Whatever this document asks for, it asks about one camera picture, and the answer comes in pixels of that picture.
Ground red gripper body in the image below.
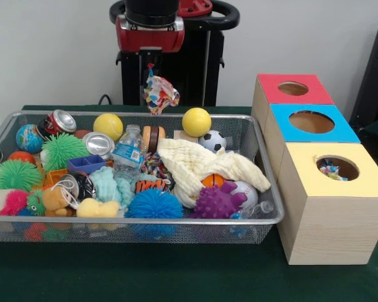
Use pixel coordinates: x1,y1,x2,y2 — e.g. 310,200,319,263
115,15,186,55

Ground multicoloured patterned cloth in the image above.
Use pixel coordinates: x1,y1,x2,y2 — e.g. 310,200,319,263
318,158,349,182
143,62,181,116

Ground clear mesh bin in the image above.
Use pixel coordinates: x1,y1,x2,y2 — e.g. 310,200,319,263
0,109,285,245

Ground wooden box with three holes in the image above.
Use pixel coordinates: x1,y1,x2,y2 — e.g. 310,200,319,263
251,74,378,266

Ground smooth yellow ball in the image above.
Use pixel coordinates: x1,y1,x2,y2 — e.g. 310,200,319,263
181,107,212,138

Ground yellow tennis-seam ball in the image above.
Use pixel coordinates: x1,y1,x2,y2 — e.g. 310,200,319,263
93,113,124,142

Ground silver drink can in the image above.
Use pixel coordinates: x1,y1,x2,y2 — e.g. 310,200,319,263
81,131,117,161

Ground small soccer ball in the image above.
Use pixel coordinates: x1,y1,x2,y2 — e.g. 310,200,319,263
198,130,227,154

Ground red drink can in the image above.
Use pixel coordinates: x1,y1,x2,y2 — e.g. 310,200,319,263
37,109,78,141

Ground cream waffle cloth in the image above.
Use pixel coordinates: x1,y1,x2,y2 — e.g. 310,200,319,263
157,138,272,209

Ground green spiky ball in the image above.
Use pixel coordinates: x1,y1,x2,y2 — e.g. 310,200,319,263
41,132,92,173
0,159,44,193

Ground blue spiky ball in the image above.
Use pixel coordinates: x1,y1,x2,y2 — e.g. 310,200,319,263
124,187,184,220

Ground purple spiky toy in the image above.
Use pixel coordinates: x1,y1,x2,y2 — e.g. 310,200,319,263
188,181,248,220

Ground dark green tablecloth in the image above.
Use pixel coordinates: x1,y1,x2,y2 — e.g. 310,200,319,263
0,104,378,302

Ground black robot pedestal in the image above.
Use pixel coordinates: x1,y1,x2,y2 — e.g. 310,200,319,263
109,0,240,107

